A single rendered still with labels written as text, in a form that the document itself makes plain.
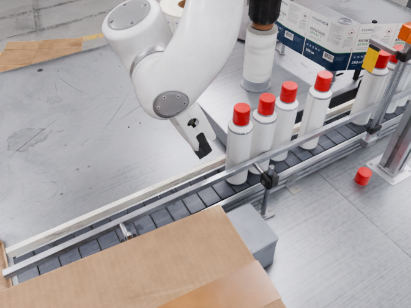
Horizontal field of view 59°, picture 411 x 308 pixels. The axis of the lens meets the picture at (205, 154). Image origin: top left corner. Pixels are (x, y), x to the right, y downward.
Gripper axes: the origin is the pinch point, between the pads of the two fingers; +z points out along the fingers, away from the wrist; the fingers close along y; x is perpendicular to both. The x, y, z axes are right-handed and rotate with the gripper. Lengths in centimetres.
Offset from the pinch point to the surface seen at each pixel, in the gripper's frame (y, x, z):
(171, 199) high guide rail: -4.9, 10.6, 1.4
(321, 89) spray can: -1.5, -29.0, 5.9
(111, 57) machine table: 74, 2, 19
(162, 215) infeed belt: -1.8, 14.6, 8.7
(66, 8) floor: 331, 1, 110
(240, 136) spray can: -3.0, -7.5, 0.6
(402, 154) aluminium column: -16.9, -38.6, 25.2
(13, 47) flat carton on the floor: 271, 57, 87
